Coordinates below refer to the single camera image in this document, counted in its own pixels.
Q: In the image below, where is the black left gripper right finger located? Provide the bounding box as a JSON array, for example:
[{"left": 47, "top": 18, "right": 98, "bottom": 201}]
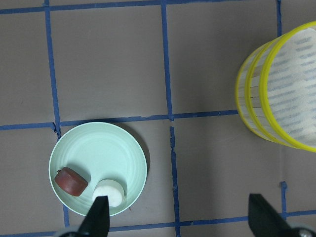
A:
[{"left": 248, "top": 194, "right": 289, "bottom": 237}]

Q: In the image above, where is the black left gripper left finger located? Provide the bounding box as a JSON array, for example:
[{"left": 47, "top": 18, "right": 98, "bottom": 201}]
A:
[{"left": 78, "top": 196, "right": 110, "bottom": 237}]

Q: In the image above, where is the white bun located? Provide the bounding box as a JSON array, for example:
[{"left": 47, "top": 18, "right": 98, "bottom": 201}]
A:
[{"left": 92, "top": 179, "right": 124, "bottom": 207}]

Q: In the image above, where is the yellow top steamer layer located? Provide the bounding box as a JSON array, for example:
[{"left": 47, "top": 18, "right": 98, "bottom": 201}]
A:
[{"left": 259, "top": 21, "right": 316, "bottom": 152}]

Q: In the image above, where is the yellow steamer layer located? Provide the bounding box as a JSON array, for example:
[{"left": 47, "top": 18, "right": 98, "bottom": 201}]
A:
[
  {"left": 235, "top": 43, "right": 272, "bottom": 142},
  {"left": 259, "top": 21, "right": 316, "bottom": 152}
]

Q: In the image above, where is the yellow bottom steamer layer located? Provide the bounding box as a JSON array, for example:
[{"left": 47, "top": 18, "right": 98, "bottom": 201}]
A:
[{"left": 235, "top": 43, "right": 272, "bottom": 142}]

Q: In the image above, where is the brown bun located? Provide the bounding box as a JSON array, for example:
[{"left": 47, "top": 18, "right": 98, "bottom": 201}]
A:
[{"left": 54, "top": 167, "right": 88, "bottom": 197}]

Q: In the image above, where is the light green plate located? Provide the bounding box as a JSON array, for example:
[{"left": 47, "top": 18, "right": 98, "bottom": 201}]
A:
[{"left": 48, "top": 122, "right": 148, "bottom": 216}]

